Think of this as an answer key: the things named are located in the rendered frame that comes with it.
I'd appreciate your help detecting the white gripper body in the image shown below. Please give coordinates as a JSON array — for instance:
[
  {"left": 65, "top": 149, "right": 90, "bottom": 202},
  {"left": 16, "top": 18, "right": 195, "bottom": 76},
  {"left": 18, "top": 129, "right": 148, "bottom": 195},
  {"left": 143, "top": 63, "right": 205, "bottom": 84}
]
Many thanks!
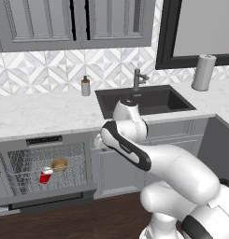
[{"left": 93, "top": 134, "right": 108, "bottom": 151}]

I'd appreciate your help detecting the wooden bowl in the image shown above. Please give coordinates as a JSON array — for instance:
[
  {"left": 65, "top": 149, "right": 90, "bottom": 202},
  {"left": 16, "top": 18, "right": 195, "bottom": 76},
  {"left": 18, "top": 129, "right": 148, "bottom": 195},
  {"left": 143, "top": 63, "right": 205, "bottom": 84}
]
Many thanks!
[{"left": 50, "top": 157, "right": 70, "bottom": 174}]

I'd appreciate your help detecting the grey dishwasher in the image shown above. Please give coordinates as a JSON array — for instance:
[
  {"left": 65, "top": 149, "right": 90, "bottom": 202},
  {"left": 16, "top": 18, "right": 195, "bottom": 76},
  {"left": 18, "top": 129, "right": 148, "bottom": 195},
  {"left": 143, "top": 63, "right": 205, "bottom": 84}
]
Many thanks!
[{"left": 0, "top": 133, "right": 99, "bottom": 217}]

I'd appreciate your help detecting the red cup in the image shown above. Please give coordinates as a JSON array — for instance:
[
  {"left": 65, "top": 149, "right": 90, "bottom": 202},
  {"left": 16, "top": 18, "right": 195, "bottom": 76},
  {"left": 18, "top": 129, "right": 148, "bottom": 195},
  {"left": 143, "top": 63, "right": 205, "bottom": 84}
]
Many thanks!
[{"left": 38, "top": 166, "right": 54, "bottom": 185}]

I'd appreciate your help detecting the grey dishwasher door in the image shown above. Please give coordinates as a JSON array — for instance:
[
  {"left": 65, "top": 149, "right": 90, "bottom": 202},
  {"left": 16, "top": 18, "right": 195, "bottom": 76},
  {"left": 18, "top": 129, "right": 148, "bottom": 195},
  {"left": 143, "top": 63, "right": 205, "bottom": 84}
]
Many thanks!
[{"left": 0, "top": 182, "right": 99, "bottom": 217}]

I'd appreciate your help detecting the grey soap dispenser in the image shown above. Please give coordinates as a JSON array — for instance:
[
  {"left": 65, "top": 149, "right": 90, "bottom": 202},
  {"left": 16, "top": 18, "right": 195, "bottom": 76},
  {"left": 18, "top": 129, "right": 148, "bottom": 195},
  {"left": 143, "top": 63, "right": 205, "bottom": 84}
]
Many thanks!
[{"left": 80, "top": 75, "right": 92, "bottom": 97}]

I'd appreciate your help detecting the black sink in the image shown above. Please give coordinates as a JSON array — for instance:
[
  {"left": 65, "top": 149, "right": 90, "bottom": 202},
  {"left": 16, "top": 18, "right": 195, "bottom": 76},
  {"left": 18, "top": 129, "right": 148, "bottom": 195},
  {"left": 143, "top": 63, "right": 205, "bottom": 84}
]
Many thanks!
[{"left": 94, "top": 84, "right": 197, "bottom": 120}]

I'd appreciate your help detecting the grey metal tap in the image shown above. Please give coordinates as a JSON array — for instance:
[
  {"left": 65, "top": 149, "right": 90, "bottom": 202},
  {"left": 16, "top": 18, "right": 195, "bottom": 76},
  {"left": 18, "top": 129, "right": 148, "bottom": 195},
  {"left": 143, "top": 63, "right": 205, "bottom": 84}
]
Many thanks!
[{"left": 133, "top": 68, "right": 150, "bottom": 91}]

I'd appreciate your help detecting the grey false drawer front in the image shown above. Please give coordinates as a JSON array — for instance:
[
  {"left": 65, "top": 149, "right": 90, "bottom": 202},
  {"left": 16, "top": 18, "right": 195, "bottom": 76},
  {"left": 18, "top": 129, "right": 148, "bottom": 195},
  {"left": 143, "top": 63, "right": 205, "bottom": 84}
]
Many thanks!
[{"left": 146, "top": 118, "right": 209, "bottom": 140}]

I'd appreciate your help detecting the grey corner base cupboard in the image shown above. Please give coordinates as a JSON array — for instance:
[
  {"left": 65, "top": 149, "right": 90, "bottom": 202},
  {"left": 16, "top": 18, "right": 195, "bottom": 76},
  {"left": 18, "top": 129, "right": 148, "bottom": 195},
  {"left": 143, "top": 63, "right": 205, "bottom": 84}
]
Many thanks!
[{"left": 196, "top": 115, "right": 229, "bottom": 183}]

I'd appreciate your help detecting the white paper towel roll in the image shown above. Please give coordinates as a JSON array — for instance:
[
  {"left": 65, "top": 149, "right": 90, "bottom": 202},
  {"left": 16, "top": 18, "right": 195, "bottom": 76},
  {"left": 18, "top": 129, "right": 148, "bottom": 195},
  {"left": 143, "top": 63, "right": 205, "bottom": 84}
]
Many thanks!
[{"left": 191, "top": 53, "right": 218, "bottom": 92}]

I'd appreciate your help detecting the black framed window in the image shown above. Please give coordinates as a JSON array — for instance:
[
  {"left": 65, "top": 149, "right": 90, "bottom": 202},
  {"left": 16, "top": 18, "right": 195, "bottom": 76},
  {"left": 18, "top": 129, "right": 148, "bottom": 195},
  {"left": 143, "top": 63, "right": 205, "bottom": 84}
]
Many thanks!
[{"left": 155, "top": 0, "right": 229, "bottom": 70}]

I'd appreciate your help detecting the wire dishwasher rack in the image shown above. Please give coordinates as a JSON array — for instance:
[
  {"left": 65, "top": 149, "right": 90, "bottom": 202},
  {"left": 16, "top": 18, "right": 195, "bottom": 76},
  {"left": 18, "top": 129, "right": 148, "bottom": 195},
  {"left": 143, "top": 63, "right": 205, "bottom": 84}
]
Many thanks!
[{"left": 6, "top": 142, "right": 90, "bottom": 196}]

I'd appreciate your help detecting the grey wall cupboard door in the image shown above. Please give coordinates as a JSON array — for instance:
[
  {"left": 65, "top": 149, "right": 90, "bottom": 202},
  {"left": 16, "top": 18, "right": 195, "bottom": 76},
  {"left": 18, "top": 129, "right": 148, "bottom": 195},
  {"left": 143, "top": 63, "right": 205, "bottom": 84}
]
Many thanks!
[
  {"left": 80, "top": 0, "right": 156, "bottom": 49},
  {"left": 0, "top": 0, "right": 82, "bottom": 53}
]

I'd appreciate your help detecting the black cupboard handle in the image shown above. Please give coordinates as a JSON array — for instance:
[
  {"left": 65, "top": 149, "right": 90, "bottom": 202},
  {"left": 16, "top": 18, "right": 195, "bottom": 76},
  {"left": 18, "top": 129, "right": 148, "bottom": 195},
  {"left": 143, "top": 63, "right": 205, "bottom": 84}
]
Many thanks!
[
  {"left": 69, "top": 0, "right": 78, "bottom": 41},
  {"left": 83, "top": 0, "right": 92, "bottom": 41}
]

